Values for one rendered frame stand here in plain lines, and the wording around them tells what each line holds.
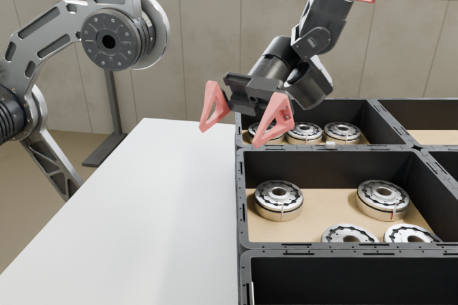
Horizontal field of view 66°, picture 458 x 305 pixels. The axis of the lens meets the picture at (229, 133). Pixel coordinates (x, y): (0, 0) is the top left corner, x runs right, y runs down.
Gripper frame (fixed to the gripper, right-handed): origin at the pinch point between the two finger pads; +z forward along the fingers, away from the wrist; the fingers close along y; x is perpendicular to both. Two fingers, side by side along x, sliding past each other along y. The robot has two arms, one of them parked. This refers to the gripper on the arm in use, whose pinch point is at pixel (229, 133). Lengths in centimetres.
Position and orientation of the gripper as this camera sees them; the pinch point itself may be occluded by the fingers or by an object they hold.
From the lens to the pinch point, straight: 51.9
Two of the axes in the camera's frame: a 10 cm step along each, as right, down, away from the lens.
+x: -3.0, -6.4, -7.1
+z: -5.1, 7.4, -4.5
